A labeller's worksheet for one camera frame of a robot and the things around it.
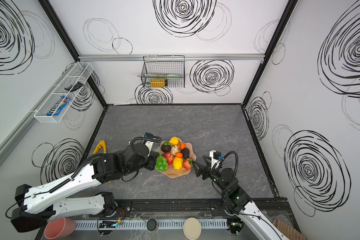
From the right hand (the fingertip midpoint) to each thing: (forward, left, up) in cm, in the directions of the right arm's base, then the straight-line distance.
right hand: (198, 160), depth 76 cm
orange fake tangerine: (+11, +9, -4) cm, 14 cm away
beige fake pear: (+9, +13, -4) cm, 16 cm away
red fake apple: (+4, +16, -7) cm, 17 cm away
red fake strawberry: (0, +5, -5) cm, 7 cm away
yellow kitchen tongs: (+15, +60, -10) cm, 63 cm away
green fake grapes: (-5, +18, +5) cm, 19 cm away
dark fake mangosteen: (+10, +18, -5) cm, 21 cm away
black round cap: (-27, +21, -4) cm, 34 cm away
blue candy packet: (+14, +68, +22) cm, 73 cm away
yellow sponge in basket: (+40, +23, +19) cm, 50 cm away
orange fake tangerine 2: (+5, +10, -5) cm, 12 cm away
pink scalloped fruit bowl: (-3, +14, -10) cm, 18 cm away
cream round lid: (-28, +3, -6) cm, 29 cm away
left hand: (-2, +18, +9) cm, 20 cm away
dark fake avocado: (+7, +6, -6) cm, 12 cm away
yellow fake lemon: (+2, +11, -8) cm, 14 cm away
